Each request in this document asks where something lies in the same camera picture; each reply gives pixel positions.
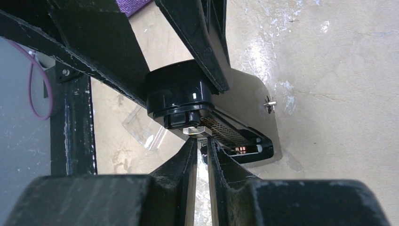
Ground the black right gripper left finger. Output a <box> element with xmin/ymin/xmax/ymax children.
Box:
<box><xmin>5</xmin><ymin>138</ymin><xmax>197</xmax><ymax>226</ymax></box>

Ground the purple glitter microphone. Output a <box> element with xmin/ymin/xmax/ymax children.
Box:
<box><xmin>116</xmin><ymin>0</ymin><xmax>152</xmax><ymax>17</ymax></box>

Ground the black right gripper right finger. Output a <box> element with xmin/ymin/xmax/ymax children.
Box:
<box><xmin>207</xmin><ymin>137</ymin><xmax>389</xmax><ymax>226</ymax></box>

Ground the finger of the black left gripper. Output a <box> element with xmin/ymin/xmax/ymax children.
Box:
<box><xmin>155</xmin><ymin>0</ymin><xmax>230</xmax><ymax>93</ymax></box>
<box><xmin>0</xmin><ymin>0</ymin><xmax>149</xmax><ymax>106</ymax></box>

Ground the black metronome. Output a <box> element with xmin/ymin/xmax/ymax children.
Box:
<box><xmin>145</xmin><ymin>60</ymin><xmax>282</xmax><ymax>168</ymax></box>

